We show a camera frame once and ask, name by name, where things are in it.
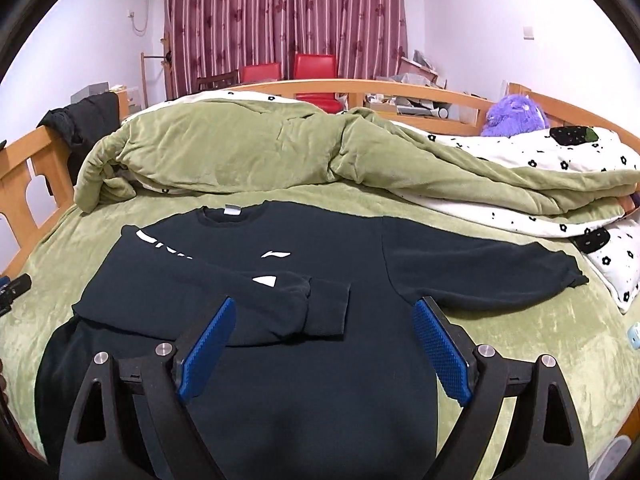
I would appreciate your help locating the cluttered wooden desk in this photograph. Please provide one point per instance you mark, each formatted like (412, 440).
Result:
(420, 85)

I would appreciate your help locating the green plush bed sheet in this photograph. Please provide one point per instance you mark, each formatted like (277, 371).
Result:
(525, 355)

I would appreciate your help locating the maroon striped floral curtain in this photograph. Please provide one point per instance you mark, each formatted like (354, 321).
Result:
(285, 10)

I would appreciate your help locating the green quilt with floral lining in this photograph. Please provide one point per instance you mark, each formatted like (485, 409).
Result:
(240, 145)

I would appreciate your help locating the grey plastic storage drawers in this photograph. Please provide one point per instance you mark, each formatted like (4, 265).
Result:
(127, 97)

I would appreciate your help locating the purple plush toy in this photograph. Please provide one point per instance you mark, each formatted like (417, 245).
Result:
(515, 115)

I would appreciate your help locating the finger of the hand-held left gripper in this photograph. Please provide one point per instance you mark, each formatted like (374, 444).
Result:
(20, 284)

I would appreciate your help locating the dark wooden chair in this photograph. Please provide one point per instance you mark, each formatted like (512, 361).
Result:
(217, 80)

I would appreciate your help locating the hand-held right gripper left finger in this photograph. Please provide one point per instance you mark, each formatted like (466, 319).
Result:
(210, 347)

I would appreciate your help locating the white floral pillow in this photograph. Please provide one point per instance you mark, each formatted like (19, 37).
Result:
(612, 260)

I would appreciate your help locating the red chair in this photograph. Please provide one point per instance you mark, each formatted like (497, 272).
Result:
(260, 72)
(315, 67)

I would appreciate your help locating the wooden coat rack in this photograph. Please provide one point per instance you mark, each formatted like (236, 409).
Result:
(145, 75)

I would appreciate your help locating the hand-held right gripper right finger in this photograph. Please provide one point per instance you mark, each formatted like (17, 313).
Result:
(440, 350)

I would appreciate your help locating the black sweatshirt with white print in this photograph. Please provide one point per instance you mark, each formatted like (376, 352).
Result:
(325, 270)

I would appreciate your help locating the black jacket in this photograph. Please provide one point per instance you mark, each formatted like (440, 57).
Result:
(85, 120)

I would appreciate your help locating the white wall switch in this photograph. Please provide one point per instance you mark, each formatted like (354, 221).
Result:
(528, 32)

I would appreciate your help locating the light blue small object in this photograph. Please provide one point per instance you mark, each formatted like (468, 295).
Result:
(634, 337)

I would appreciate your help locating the wooden bed frame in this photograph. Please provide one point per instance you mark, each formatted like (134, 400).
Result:
(20, 160)

